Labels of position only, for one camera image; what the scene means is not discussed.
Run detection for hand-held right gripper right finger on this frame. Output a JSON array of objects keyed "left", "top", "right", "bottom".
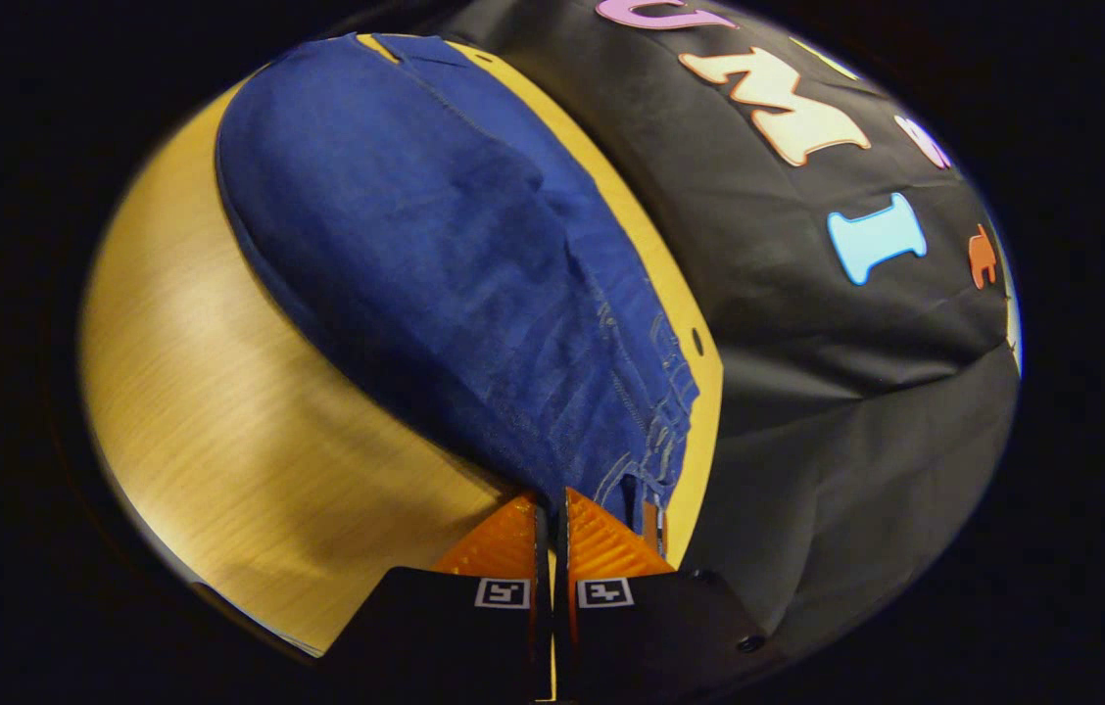
[{"left": 556, "top": 487, "right": 769, "bottom": 702}]

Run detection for black backdrop cloth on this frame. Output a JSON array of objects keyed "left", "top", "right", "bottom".
[{"left": 435, "top": 0, "right": 1023, "bottom": 669}]

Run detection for blue denim jeans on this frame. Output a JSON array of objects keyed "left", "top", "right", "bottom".
[{"left": 214, "top": 33, "right": 701, "bottom": 536}]

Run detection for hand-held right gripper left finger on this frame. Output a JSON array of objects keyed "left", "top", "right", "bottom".
[{"left": 322, "top": 493, "right": 554, "bottom": 702}]

